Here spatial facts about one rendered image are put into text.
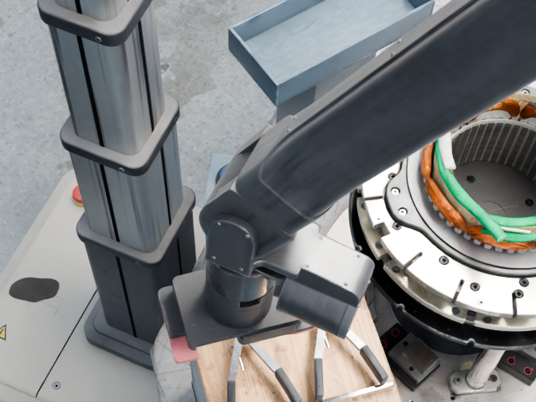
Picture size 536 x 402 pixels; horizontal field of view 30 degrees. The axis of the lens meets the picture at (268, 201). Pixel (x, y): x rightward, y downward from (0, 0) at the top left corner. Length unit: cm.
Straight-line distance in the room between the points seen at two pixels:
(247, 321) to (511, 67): 38
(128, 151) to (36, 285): 73
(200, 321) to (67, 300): 114
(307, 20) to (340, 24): 4
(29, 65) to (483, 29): 217
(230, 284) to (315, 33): 61
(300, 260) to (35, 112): 185
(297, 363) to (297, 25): 48
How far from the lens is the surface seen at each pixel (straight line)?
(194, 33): 263
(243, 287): 76
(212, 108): 248
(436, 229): 107
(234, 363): 100
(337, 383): 103
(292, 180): 63
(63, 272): 199
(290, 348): 104
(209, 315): 84
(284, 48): 129
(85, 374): 190
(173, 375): 133
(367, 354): 101
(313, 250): 73
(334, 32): 131
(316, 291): 74
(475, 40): 52
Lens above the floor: 203
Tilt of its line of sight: 60 degrees down
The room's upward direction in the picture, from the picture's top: 3 degrees clockwise
